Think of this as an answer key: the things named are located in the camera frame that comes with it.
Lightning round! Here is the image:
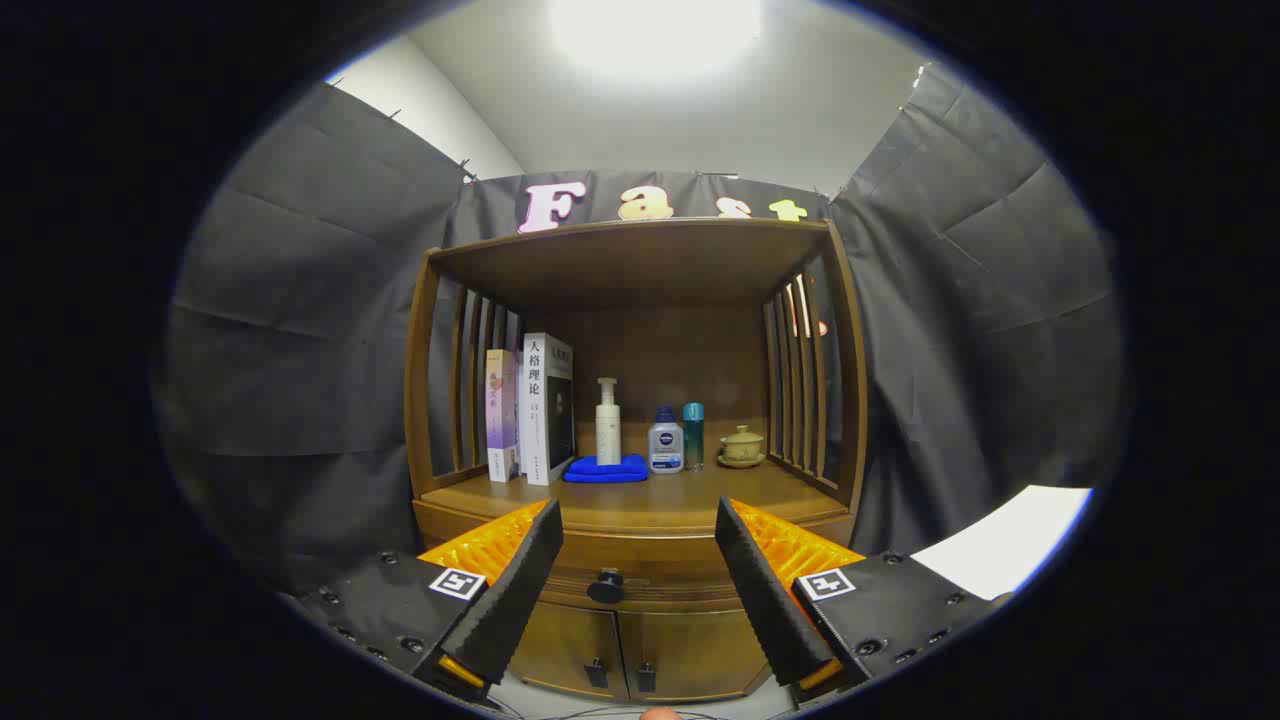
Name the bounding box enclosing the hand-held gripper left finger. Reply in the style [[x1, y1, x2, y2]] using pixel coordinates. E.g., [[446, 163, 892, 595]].
[[290, 498, 564, 706]]

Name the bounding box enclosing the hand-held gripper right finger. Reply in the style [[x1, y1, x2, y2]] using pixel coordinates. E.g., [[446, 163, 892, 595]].
[[714, 496, 1011, 706]]

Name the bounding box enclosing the wooden drawer with black knob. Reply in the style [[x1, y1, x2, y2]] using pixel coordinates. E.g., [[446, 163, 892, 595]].
[[413, 500, 857, 613]]

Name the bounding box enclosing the wooden cabinet door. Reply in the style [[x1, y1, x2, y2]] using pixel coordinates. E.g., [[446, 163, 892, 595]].
[[617, 605, 771, 703], [505, 600, 631, 703]]

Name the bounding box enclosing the wooden countertop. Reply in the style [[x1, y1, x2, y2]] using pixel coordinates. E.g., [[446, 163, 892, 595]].
[[420, 460, 851, 536]]

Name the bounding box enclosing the brown wooden cabinet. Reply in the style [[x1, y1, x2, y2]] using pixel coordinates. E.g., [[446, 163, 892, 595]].
[[403, 218, 869, 703]]

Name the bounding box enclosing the blue folded cloth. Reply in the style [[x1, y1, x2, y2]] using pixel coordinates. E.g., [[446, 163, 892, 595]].
[[562, 454, 650, 485]]

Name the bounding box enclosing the beige ceramic teacup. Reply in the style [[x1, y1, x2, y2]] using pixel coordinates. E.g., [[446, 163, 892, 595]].
[[717, 424, 767, 470]]

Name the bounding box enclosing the thick white book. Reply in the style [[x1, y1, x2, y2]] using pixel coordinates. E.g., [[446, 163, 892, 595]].
[[520, 332, 576, 487]]

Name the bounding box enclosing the purple book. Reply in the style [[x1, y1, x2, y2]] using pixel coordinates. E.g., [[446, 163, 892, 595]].
[[485, 349, 521, 484]]

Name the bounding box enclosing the white pump bottle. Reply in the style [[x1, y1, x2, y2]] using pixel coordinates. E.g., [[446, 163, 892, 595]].
[[595, 377, 623, 467]]

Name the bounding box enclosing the white bottle with blue cap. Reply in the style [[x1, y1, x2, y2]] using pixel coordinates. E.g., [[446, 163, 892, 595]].
[[647, 405, 685, 475]]

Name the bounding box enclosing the white board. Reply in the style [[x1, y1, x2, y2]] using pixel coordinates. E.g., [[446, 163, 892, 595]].
[[910, 485, 1096, 601]]

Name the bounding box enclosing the black backdrop cloth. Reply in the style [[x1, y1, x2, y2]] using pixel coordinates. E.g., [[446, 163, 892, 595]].
[[160, 65, 1126, 591]]

